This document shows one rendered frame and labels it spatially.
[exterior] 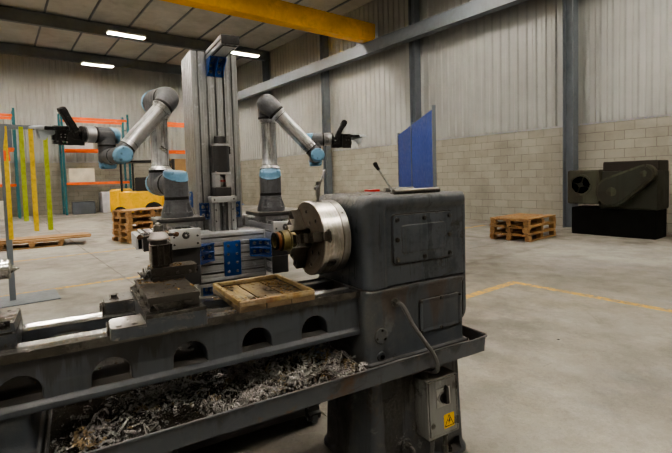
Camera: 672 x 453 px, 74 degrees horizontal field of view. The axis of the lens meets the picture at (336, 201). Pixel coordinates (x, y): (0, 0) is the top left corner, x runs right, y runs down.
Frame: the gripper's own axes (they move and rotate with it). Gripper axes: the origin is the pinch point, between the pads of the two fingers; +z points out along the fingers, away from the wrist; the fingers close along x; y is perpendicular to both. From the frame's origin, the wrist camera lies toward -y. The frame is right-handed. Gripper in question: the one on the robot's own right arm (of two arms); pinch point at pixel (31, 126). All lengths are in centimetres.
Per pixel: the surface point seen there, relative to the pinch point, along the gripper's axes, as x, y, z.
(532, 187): 111, 81, -1144
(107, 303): -58, 60, -5
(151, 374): -88, 76, -6
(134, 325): -90, 56, 1
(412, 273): -125, 51, -105
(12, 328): -67, 58, 26
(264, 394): -109, 86, -37
